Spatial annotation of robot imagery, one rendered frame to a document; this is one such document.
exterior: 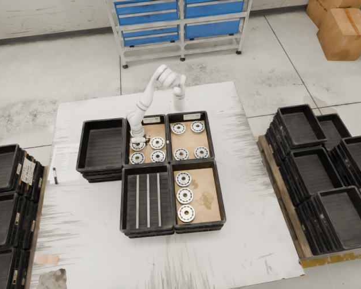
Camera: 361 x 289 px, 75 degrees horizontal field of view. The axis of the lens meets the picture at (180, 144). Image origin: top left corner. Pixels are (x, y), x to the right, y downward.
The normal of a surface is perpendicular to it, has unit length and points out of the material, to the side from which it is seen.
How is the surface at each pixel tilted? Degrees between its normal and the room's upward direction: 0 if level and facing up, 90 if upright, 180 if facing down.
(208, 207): 0
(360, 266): 0
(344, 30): 1
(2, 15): 90
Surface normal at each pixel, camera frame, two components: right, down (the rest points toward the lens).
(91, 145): -0.03, -0.51
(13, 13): 0.14, 0.85
